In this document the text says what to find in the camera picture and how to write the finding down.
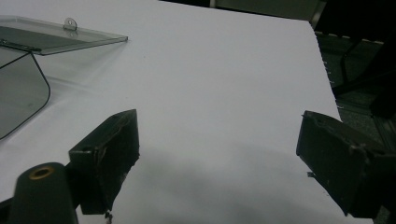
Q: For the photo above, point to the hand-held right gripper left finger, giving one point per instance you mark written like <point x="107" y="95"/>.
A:
<point x="106" y="149"/>

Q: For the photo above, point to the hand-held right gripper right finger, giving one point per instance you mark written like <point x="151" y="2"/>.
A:
<point x="336" y="155"/>

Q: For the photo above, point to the black metal stand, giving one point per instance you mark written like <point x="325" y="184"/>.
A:
<point x="358" y="84"/>

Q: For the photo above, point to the clear plastic box with lid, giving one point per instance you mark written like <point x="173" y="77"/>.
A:
<point x="21" y="90"/>

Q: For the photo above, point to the grey panel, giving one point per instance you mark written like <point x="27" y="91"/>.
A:
<point x="267" y="7"/>

